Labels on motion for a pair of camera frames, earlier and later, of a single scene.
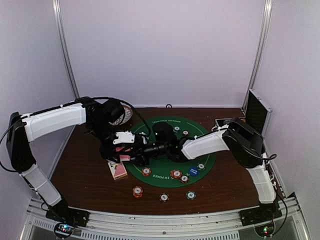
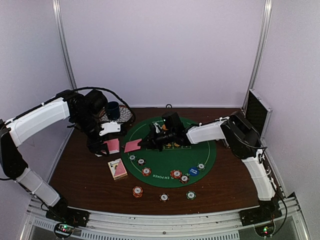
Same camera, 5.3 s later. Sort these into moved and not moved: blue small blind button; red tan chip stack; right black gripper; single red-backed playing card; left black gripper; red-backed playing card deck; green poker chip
Moved: left black gripper; right black gripper; single red-backed playing card
Not moved: green poker chip; blue small blind button; red tan chip stack; red-backed playing card deck
